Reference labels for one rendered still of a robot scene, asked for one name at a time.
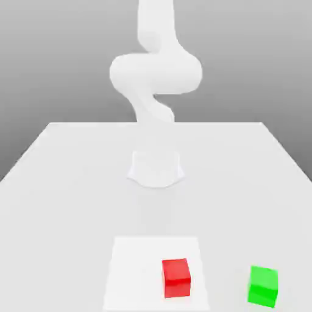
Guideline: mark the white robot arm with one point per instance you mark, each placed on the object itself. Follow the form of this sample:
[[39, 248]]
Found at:
[[156, 73]]

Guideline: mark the small red cube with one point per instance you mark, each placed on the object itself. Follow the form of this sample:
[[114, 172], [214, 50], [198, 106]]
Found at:
[[176, 277]]

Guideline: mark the small green cube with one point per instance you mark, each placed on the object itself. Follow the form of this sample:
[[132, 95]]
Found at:
[[263, 286]]

